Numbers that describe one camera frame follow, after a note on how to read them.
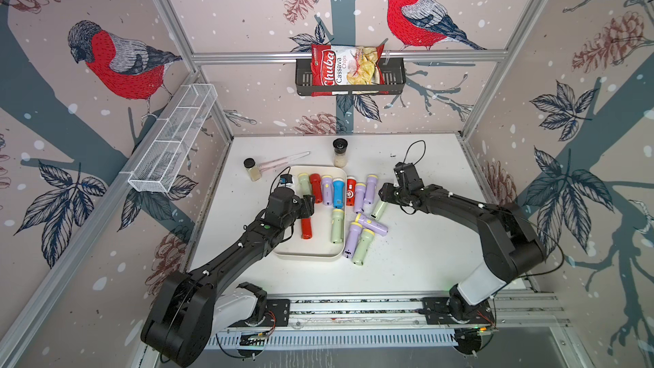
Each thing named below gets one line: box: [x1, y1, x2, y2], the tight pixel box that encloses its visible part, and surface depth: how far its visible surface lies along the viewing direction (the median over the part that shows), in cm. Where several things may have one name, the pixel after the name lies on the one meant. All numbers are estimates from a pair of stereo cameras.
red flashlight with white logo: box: [345, 175, 357, 207], surface depth 100 cm
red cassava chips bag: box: [310, 43, 390, 97], surface depth 89 cm
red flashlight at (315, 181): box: [309, 172, 323, 204], surface depth 102 cm
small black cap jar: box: [243, 157, 263, 183], surface depth 102 cm
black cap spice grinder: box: [332, 138, 349, 168], surface depth 106 cm
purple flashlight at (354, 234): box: [344, 221, 363, 259], surface depth 88 cm
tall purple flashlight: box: [363, 173, 379, 205], surface depth 100 cm
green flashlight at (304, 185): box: [298, 172, 312, 198], surface depth 103 cm
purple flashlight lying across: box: [354, 212, 390, 236], surface depth 91 cm
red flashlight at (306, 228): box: [300, 217, 313, 240], surface depth 91 cm
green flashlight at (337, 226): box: [331, 208, 345, 244], surface depth 90 cm
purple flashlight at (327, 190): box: [321, 174, 333, 207], surface depth 100 cm
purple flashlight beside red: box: [354, 182, 367, 214], surface depth 99 cm
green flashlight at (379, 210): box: [370, 201, 388, 221], surface depth 93 cm
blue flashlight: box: [332, 178, 345, 209], surface depth 99 cm
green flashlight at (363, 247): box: [351, 228, 376, 267], surface depth 86 cm
